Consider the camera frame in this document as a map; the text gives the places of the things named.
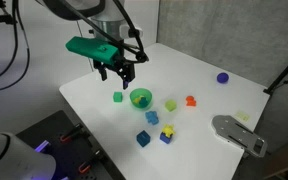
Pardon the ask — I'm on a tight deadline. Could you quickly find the purple ball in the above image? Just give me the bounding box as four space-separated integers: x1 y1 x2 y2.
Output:
216 72 230 84

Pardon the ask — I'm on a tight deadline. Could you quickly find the pale yellow flat piece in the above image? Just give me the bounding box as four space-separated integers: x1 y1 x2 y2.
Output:
234 110 251 123

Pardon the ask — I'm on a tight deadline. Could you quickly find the royal blue cube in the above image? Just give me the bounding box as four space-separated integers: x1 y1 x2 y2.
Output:
159 132 174 145

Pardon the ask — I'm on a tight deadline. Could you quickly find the lime green cube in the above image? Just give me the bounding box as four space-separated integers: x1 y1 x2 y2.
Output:
164 99 178 113

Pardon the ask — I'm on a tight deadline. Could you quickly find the green wrist camera housing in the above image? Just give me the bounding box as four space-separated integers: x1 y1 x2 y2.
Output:
65 35 120 66

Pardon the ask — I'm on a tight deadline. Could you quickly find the dark teal blue cube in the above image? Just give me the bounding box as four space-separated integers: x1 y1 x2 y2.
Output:
136 129 151 148

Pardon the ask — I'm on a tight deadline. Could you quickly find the teal toy block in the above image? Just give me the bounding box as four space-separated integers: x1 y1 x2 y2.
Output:
138 97 149 108

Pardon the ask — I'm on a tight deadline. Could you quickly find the glowing violet light strip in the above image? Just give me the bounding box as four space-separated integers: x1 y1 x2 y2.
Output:
34 139 52 153

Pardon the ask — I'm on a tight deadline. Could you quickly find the orange black clamp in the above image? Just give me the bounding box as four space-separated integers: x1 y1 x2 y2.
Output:
59 123 85 144
78 151 105 174

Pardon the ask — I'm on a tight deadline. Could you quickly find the light blue cube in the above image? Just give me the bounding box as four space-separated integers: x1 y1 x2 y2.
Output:
145 110 160 126

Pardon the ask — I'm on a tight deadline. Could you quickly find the orange toy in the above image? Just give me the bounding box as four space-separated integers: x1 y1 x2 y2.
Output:
185 95 197 108

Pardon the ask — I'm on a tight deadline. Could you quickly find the green translucent bowl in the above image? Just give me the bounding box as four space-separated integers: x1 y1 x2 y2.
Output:
129 87 153 110

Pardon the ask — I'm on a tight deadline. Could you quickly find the black tripod pole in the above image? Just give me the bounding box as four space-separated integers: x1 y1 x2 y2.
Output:
263 48 288 96

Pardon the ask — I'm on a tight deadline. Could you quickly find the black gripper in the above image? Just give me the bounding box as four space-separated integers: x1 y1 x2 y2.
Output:
92 54 137 91

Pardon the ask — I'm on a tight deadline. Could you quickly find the grey metal plate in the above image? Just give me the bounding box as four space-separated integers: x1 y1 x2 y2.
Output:
211 114 268 158

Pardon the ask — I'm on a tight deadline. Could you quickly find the brown wooden shelf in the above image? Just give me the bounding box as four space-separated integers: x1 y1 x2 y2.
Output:
260 134 288 180

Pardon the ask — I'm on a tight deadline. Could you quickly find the black perforated base board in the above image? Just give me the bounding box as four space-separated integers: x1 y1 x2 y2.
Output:
15 109 127 180

